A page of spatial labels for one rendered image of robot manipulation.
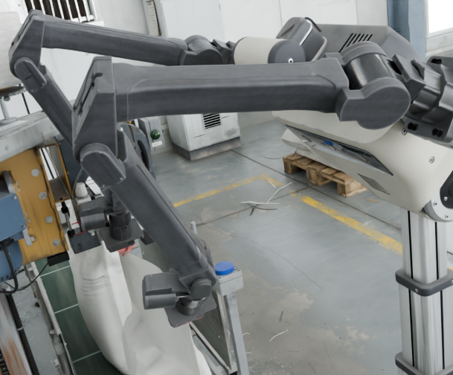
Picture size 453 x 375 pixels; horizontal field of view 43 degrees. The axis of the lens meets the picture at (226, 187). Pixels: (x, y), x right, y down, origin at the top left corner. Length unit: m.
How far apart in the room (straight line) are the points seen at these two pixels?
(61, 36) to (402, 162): 0.71
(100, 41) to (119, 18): 4.53
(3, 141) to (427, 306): 1.06
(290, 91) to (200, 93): 0.12
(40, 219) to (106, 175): 0.90
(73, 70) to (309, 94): 3.68
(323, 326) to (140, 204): 2.14
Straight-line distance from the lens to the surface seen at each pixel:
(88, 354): 2.41
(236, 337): 1.90
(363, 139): 1.03
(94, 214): 1.46
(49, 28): 1.24
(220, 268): 1.77
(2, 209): 1.38
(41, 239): 1.68
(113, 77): 0.73
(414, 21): 7.13
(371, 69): 0.80
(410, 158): 1.06
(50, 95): 1.29
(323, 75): 0.78
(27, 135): 1.49
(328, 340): 2.83
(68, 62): 4.37
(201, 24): 5.42
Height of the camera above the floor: 1.71
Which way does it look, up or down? 21 degrees down
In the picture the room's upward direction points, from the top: 10 degrees counter-clockwise
